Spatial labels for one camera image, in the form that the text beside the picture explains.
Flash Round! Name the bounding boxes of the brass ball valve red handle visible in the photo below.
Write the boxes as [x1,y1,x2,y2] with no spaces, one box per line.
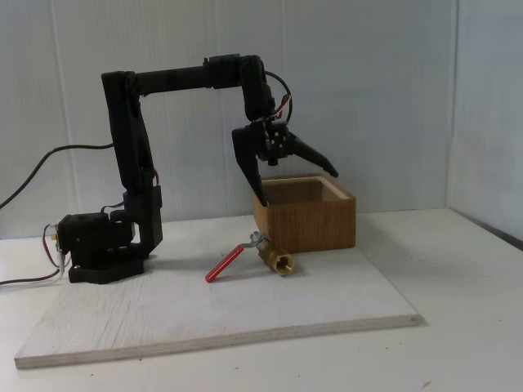
[204,231,296,283]

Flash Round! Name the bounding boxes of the slatted wooden box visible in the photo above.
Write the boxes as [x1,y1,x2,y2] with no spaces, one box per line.
[253,173,356,254]

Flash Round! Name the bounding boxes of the white painted plywood board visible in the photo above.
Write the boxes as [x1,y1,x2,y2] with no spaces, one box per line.
[14,212,424,371]

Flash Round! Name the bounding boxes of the red wrist servo wire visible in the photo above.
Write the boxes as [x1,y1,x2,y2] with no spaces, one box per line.
[272,93,293,120]

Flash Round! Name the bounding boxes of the black camera cable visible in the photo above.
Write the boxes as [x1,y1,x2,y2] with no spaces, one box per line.
[264,71,293,124]

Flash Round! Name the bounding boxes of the black power cable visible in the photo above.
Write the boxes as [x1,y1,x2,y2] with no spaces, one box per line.
[0,141,115,209]

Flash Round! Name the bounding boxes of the red and white base wires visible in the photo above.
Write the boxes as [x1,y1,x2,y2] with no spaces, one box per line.
[0,222,69,292]

